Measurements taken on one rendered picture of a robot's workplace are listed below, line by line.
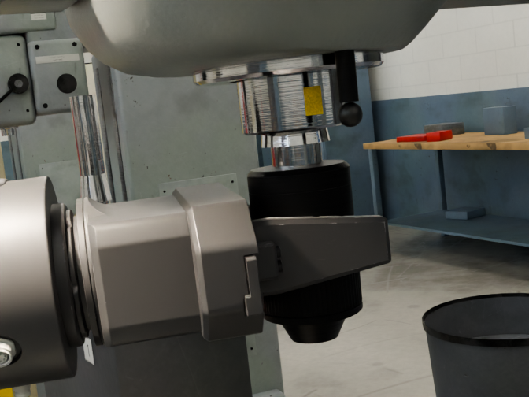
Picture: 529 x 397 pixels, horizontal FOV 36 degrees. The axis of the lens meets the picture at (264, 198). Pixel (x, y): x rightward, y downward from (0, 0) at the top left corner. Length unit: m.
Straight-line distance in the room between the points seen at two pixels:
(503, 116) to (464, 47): 1.00
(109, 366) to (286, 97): 0.38
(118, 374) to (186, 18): 0.41
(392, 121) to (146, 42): 7.52
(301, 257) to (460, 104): 6.67
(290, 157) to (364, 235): 0.05
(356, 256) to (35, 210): 0.13
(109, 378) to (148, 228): 0.37
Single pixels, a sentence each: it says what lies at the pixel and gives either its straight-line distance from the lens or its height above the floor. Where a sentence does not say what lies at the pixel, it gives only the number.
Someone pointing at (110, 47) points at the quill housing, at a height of 1.32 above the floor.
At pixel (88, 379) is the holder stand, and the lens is 0.74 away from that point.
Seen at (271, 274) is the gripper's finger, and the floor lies 1.22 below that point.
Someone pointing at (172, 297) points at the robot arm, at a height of 1.22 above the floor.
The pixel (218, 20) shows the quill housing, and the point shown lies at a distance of 0.30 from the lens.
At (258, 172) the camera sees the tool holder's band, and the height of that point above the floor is 1.26.
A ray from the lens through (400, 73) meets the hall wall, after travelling 7.67.
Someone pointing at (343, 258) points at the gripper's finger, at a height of 1.22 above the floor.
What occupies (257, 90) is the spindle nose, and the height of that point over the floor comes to 1.30.
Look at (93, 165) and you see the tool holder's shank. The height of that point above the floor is 1.25.
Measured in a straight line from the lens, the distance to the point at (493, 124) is 6.21.
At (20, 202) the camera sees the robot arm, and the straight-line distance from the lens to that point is 0.34.
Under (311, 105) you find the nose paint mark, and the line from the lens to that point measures 0.35.
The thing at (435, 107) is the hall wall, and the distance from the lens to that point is 7.26.
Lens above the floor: 1.29
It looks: 7 degrees down
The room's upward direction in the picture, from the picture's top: 6 degrees counter-clockwise
